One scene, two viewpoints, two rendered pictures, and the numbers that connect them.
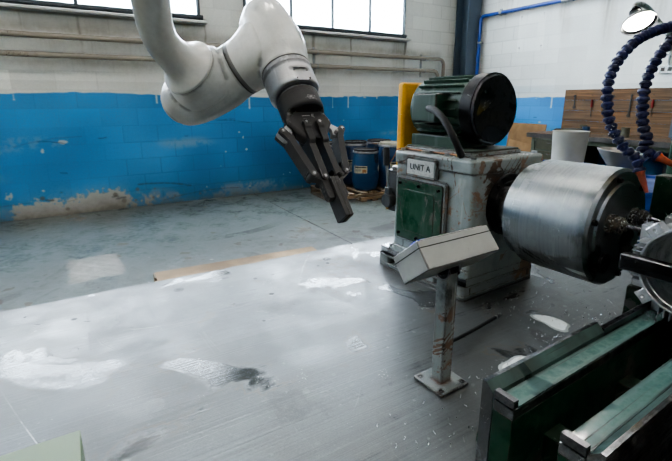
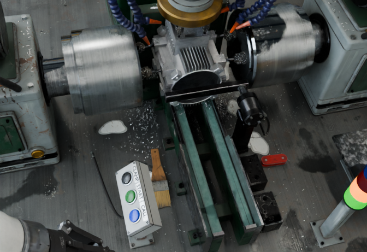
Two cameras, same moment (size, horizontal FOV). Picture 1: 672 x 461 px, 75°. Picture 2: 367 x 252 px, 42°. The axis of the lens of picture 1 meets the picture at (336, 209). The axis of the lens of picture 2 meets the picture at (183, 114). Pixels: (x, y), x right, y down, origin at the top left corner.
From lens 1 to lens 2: 0.99 m
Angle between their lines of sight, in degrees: 71
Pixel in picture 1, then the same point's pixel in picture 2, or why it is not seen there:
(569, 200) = (124, 82)
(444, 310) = not seen: hidden behind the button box
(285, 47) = (17, 240)
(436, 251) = (153, 213)
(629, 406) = (236, 186)
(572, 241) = (135, 102)
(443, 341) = not seen: hidden behind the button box
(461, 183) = (28, 105)
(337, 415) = not seen: outside the picture
